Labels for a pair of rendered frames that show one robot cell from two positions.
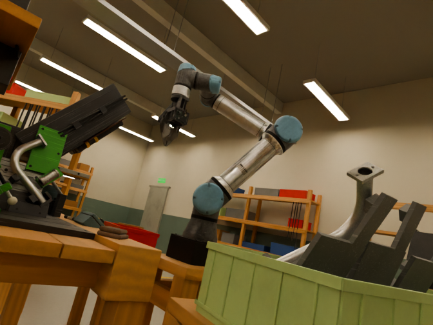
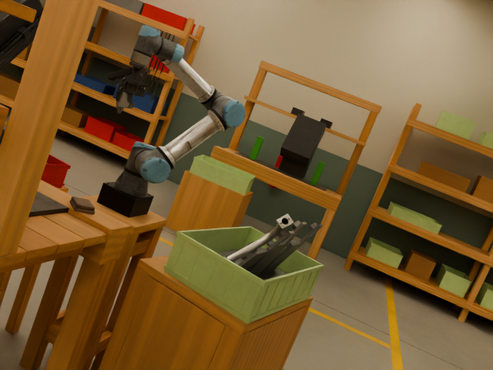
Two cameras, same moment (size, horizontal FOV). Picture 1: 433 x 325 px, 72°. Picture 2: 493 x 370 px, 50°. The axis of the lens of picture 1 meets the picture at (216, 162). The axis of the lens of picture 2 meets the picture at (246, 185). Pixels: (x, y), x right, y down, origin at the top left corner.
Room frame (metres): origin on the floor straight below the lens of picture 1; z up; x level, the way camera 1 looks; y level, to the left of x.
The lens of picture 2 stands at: (-0.91, 0.97, 1.53)
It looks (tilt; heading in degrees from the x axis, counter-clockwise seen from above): 9 degrees down; 325
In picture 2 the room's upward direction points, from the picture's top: 22 degrees clockwise
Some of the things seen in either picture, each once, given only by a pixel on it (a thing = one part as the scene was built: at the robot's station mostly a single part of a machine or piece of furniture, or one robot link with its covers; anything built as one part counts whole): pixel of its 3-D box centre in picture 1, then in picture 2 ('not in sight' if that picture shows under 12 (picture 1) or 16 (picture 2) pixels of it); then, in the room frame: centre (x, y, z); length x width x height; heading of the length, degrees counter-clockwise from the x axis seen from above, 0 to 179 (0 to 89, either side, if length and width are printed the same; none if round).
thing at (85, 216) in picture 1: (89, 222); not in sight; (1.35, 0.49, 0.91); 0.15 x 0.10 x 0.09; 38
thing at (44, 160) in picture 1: (46, 151); not in sight; (1.30, 0.74, 1.17); 0.13 x 0.12 x 0.20; 38
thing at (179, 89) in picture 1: (181, 94); (140, 59); (1.17, 0.21, 1.51); 0.08 x 0.08 x 0.05
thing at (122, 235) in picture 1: (114, 232); (82, 205); (1.03, 0.28, 0.91); 0.10 x 0.08 x 0.03; 179
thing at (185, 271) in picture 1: (192, 267); (122, 212); (1.31, 0.00, 0.83); 0.32 x 0.32 x 0.04; 40
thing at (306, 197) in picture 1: (247, 235); (78, 62); (6.91, -1.05, 1.10); 3.01 x 0.55 x 2.20; 44
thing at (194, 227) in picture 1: (202, 228); (133, 180); (1.31, 0.00, 0.99); 0.15 x 0.15 x 0.10
